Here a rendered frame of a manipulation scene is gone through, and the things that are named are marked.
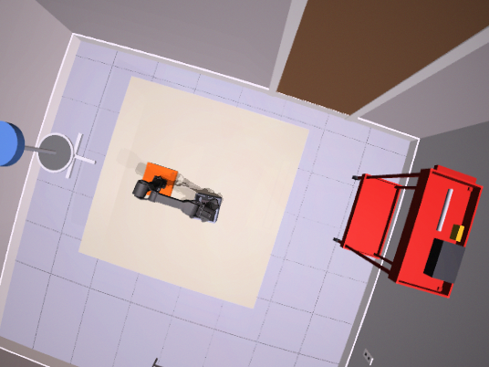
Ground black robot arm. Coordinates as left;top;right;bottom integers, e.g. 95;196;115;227
132;175;216;223

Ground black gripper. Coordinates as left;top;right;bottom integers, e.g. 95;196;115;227
202;198;220;210

